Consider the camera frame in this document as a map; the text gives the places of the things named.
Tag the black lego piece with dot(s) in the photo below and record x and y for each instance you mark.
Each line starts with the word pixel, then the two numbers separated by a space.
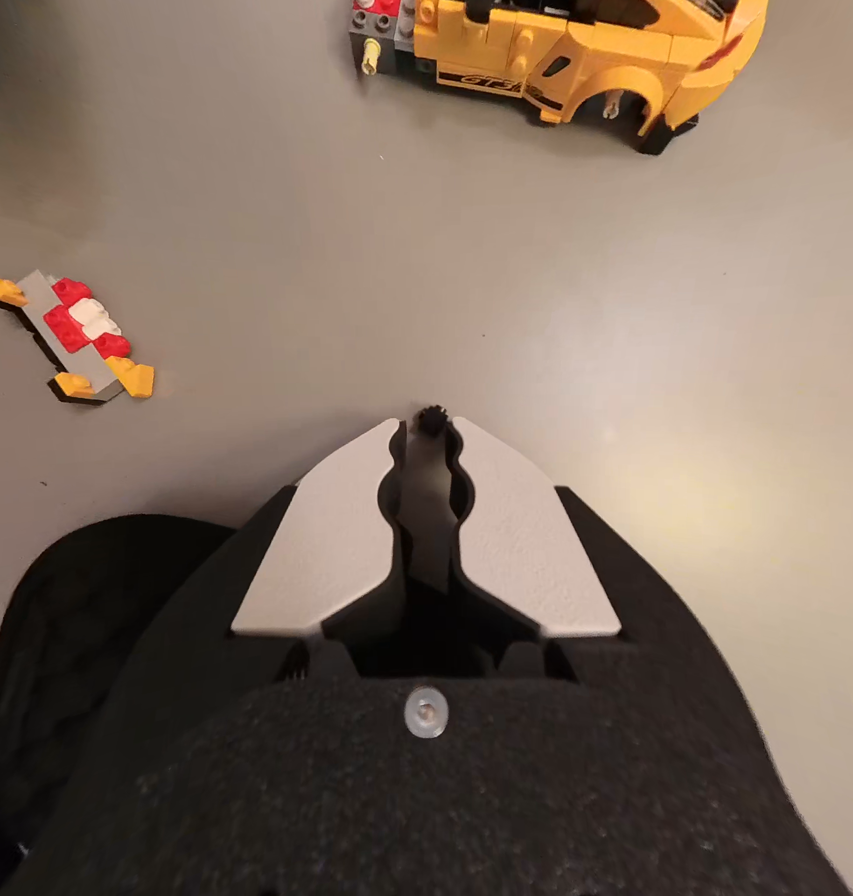
pixel 431 420

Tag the yellow lego car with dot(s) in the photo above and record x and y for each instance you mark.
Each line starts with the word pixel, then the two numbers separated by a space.
pixel 573 49

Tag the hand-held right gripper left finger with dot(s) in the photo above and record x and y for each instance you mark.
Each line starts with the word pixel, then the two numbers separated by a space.
pixel 321 553

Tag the red white lego assembly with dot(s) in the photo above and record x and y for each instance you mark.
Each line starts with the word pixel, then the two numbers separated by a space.
pixel 76 329

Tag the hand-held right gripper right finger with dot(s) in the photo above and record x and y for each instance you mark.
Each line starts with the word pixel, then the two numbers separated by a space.
pixel 531 553

